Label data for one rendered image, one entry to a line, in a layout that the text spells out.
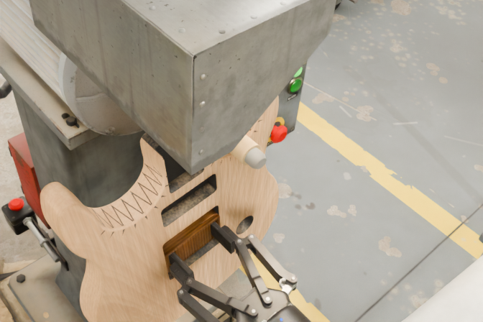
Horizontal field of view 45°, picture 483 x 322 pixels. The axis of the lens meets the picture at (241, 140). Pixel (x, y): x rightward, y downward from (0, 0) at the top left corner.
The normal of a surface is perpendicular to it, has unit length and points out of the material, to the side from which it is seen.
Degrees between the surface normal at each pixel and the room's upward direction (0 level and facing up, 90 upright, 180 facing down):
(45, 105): 0
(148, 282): 89
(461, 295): 18
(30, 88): 0
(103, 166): 90
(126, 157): 90
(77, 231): 89
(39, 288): 24
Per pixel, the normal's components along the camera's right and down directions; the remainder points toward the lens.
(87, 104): 0.23, 0.75
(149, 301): 0.67, 0.55
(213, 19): 0.07, -0.69
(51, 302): -0.24, -0.45
